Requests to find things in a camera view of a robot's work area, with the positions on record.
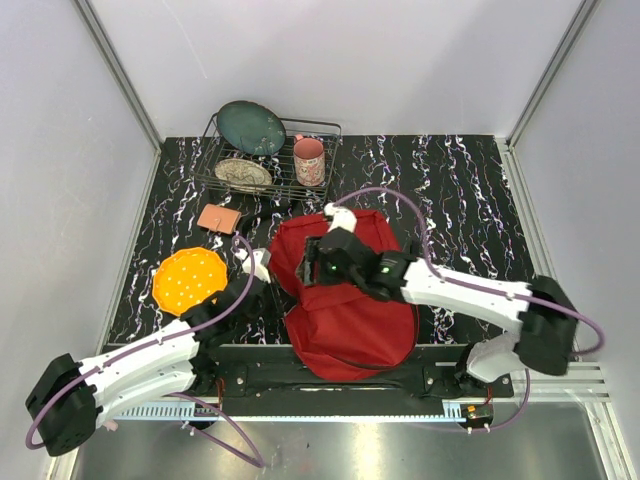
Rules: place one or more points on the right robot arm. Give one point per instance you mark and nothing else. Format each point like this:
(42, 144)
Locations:
(536, 320)

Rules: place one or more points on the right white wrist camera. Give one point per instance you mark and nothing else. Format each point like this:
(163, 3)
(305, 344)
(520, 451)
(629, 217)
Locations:
(339, 217)

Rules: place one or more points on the pink leather wallet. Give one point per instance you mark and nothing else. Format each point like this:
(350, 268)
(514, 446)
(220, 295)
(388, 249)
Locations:
(219, 219)

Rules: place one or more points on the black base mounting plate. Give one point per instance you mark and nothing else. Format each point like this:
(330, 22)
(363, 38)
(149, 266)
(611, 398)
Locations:
(335, 372)

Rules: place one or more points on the aluminium frame rail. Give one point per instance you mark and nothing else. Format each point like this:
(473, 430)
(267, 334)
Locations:
(581, 385)

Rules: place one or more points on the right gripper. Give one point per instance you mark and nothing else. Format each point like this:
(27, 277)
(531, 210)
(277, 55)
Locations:
(313, 253)

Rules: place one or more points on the dark wire dish rack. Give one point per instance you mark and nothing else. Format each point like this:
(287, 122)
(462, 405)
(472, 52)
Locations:
(282, 181)

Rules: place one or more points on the red student backpack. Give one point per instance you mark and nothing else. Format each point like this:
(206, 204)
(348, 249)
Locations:
(337, 320)

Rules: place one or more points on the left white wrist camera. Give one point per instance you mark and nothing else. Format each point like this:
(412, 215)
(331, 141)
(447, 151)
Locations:
(257, 264)

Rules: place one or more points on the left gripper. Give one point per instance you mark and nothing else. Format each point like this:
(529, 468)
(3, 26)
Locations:
(272, 297)

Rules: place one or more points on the beige patterned plate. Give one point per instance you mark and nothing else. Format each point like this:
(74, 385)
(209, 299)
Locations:
(243, 175)

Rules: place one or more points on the pink patterned mug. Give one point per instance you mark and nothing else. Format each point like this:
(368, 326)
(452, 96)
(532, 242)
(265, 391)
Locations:
(309, 160)

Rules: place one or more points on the teal round plate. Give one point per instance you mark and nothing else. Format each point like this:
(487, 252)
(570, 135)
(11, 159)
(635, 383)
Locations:
(251, 128)

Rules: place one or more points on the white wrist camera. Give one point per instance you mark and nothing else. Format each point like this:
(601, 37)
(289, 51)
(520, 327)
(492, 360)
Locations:
(339, 217)
(257, 264)

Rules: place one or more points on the orange yellow plate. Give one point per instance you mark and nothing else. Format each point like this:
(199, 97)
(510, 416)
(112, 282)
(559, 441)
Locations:
(186, 278)

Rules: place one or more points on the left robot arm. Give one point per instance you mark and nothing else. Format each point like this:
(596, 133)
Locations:
(72, 399)

